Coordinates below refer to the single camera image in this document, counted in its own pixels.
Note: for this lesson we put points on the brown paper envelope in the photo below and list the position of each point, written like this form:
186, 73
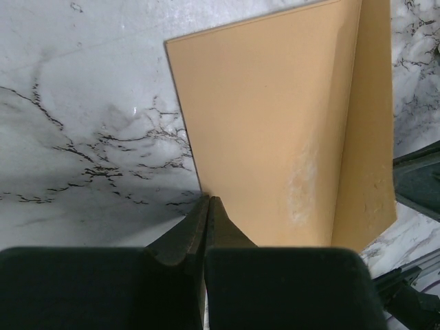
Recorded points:
290, 121

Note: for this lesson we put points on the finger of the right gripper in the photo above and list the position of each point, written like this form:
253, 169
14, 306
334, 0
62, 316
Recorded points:
416, 180

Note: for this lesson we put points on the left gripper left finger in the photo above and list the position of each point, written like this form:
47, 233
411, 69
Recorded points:
159, 286

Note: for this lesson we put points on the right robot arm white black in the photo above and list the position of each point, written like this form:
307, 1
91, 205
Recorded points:
414, 309

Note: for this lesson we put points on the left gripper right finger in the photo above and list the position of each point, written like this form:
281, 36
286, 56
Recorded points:
284, 287

